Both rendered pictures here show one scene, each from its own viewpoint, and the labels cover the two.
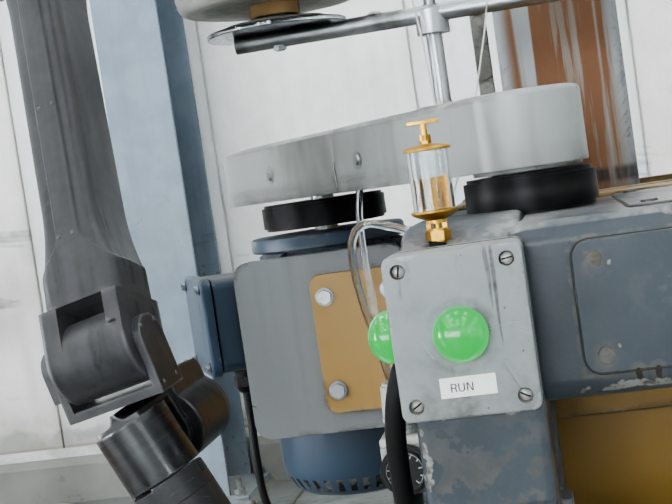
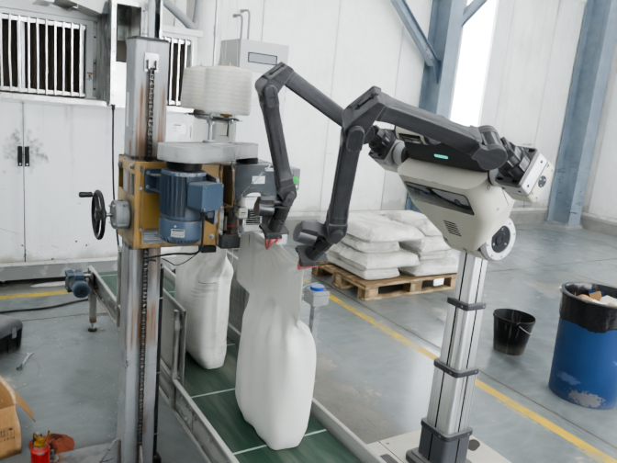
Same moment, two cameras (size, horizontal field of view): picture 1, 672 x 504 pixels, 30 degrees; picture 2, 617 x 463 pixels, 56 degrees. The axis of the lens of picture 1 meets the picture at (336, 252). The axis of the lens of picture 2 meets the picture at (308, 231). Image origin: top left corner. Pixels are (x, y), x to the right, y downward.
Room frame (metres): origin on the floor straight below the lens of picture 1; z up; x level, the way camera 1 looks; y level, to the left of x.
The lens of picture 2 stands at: (2.21, 1.73, 1.59)
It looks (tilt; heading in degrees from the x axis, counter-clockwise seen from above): 12 degrees down; 227
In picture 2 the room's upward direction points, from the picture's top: 5 degrees clockwise
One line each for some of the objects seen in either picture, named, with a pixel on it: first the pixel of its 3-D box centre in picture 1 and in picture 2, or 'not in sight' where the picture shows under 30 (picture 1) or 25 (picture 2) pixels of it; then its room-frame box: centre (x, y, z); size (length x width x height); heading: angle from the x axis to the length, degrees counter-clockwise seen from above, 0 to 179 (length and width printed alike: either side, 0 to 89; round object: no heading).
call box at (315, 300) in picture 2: not in sight; (316, 296); (0.61, 0.08, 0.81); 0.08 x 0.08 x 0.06; 80
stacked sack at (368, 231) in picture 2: not in sight; (384, 231); (-1.68, -1.48, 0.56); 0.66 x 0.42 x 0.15; 170
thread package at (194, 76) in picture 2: not in sight; (200, 88); (1.03, -0.23, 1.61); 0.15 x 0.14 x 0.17; 80
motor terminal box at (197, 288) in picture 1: (235, 332); (205, 199); (1.19, 0.11, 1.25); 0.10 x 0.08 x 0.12; 15
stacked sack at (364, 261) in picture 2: not in sight; (379, 256); (-1.67, -1.49, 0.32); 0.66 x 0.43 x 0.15; 172
